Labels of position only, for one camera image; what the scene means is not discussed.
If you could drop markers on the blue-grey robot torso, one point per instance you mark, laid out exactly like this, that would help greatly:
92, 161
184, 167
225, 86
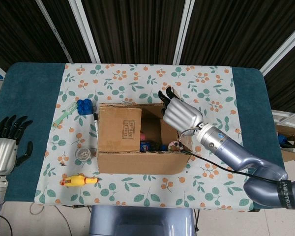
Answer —
142, 221

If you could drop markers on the small blue plastic object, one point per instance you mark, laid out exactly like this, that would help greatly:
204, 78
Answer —
282, 139

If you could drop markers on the teal plush table cover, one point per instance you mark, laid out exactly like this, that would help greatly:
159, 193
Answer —
24, 103

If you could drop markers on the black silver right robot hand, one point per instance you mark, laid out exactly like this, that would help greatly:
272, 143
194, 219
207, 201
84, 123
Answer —
182, 114

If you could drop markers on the blue building block toy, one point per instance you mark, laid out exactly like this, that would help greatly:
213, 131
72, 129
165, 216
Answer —
84, 107

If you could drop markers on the yellow rubber chicken toy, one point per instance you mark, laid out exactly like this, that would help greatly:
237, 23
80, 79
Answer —
76, 180

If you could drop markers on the black marker pen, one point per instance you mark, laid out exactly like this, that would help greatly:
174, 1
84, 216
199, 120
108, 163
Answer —
96, 125

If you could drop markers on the clear round pin container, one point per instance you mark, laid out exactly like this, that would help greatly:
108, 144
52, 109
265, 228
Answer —
82, 154

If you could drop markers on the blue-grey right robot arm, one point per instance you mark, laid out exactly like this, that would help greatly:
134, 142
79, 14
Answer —
236, 152

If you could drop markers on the green plastic comb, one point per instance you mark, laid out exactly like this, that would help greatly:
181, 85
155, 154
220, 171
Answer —
64, 118

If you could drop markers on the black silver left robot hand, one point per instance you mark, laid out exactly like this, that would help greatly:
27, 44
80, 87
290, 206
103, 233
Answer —
2, 155

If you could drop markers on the floral fruit print tablecloth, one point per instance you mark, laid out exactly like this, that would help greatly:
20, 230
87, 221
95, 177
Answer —
147, 83

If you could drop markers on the dark cola bottle blue label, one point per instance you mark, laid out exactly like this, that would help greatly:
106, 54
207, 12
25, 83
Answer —
147, 146

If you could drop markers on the wide white frame post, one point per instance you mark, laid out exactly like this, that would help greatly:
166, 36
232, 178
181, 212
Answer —
282, 49
84, 32
184, 32

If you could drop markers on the open background cardboard box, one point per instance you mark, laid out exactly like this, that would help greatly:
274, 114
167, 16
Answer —
288, 130

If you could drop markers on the thin white frame post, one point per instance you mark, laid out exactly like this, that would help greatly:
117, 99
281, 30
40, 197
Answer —
55, 32

